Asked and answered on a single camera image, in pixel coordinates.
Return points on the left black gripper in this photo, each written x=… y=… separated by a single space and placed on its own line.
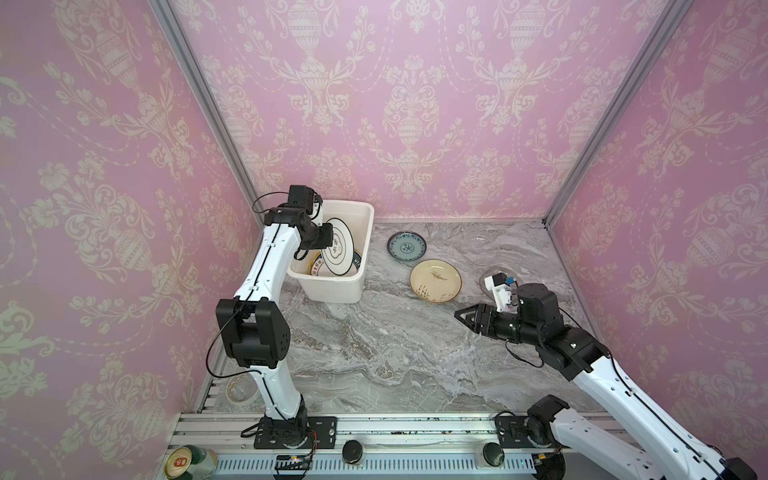
x=327 y=237

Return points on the white plastic bin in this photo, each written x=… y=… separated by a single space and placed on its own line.
x=346 y=290

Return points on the small teal patterned plate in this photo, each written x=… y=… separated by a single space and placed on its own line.
x=406 y=246

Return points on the beige plate floral pattern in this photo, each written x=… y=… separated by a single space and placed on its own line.
x=435 y=281

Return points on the clear glass plate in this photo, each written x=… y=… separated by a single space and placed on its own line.
x=492 y=273

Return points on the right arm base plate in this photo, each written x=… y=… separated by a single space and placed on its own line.
x=517 y=432

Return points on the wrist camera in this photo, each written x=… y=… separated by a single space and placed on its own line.
x=305 y=199
x=499 y=287

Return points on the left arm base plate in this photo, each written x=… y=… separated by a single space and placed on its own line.
x=315 y=431

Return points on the white slotted cable duct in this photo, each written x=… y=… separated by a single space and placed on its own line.
x=257 y=466

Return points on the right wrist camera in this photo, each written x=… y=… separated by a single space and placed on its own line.
x=499 y=287

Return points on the white plate dark lettered rim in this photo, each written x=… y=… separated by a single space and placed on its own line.
x=319 y=268

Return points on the right jar black lid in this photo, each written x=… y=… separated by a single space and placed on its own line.
x=489 y=455

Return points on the green can gold lid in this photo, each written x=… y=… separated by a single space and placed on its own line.
x=190 y=462

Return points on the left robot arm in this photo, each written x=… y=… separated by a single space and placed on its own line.
x=255 y=333

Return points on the white plate green line pattern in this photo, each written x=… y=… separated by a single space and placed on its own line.
x=339 y=257

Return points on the jar black lid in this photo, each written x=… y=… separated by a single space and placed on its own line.
x=489 y=455
x=353 y=452

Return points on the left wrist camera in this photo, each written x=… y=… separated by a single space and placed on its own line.
x=305 y=199

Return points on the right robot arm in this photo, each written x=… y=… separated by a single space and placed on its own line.
x=661 y=448

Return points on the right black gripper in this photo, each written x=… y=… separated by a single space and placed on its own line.
x=481 y=311

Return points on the left jar black lid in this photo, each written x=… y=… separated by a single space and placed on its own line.
x=353 y=452

